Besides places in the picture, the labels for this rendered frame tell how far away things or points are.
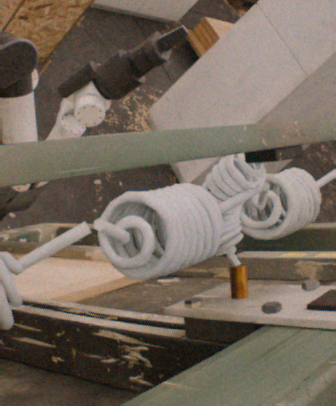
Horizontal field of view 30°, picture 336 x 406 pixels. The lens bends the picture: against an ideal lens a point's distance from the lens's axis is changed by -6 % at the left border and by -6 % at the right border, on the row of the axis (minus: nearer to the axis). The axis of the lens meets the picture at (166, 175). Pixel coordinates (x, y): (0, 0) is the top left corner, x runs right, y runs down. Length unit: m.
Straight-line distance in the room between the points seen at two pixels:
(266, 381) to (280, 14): 3.21
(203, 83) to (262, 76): 0.42
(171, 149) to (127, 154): 0.04
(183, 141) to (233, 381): 0.15
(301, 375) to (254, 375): 0.03
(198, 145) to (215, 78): 3.33
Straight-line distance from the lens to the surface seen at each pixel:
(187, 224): 0.46
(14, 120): 1.48
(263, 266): 1.12
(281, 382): 0.40
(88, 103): 1.32
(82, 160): 0.33
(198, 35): 5.13
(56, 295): 1.07
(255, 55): 3.59
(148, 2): 4.92
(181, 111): 3.88
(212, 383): 0.41
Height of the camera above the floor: 2.17
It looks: 34 degrees down
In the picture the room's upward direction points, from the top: 47 degrees clockwise
